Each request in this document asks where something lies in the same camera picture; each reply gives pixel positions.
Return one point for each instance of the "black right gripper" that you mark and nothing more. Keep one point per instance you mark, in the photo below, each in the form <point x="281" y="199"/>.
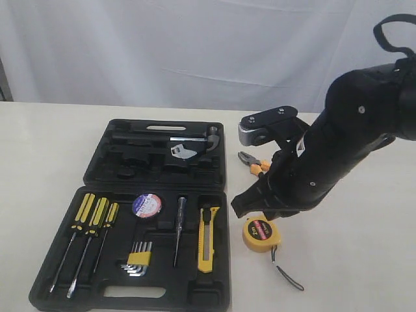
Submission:
<point x="263" y="197"/>

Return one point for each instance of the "yellow tape measure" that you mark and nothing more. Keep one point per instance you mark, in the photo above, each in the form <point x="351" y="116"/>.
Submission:
<point x="261" y="235"/>

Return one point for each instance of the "black electrical tape roll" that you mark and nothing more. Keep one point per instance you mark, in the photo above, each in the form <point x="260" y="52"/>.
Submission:
<point x="147" y="205"/>

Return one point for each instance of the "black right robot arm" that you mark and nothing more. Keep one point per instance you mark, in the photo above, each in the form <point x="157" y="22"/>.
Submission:
<point x="365" y="110"/>

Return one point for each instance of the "black plastic tool case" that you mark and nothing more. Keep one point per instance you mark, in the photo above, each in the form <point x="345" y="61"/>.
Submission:
<point x="148" y="230"/>

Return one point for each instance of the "orange black combination pliers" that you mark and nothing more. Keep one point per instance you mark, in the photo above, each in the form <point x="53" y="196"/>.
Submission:
<point x="257" y="167"/>

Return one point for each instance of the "yellow utility knife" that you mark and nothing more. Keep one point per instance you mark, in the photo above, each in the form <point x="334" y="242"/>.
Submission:
<point x="206" y="239"/>

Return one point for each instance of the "steel claw hammer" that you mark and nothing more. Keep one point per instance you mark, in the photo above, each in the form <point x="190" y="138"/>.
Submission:
<point x="210" y="137"/>

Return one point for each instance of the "voltage tester screwdriver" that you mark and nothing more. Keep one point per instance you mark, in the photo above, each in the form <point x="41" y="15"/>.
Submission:
<point x="182" y="201"/>

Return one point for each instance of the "silver adjustable wrench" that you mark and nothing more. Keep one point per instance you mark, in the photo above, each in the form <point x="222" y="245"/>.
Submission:
<point x="181" y="152"/>

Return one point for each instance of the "hex key set yellow holder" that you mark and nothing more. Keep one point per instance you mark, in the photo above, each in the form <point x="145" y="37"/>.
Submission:
<point x="138" y="261"/>

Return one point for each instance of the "white backdrop curtain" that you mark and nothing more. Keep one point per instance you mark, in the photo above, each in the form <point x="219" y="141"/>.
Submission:
<point x="234" y="55"/>

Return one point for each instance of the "small yellow black screwdriver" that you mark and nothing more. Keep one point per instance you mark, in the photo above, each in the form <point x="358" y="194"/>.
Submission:
<point x="108" y="223"/>

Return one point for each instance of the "medium yellow black screwdriver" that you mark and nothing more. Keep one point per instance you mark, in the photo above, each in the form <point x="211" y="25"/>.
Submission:
<point x="92" y="231"/>

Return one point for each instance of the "large yellow black screwdriver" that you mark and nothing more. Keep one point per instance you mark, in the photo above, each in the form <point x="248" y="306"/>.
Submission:
<point x="77" y="226"/>

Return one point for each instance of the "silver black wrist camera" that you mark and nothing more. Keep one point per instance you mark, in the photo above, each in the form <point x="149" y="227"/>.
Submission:
<point x="280" y="124"/>

